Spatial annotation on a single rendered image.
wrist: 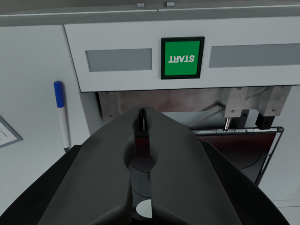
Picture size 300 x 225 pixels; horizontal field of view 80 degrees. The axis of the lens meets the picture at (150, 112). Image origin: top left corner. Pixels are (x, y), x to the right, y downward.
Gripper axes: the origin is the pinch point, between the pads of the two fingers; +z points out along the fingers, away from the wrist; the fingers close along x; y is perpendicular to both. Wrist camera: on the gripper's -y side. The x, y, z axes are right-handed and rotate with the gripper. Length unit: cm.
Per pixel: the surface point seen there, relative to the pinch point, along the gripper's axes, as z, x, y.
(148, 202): 20.8, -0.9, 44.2
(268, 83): 14.7, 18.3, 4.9
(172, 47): 14.3, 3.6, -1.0
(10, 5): 111, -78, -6
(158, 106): 22.7, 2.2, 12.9
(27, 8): 111, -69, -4
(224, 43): 14.7, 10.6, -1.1
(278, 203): 28, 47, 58
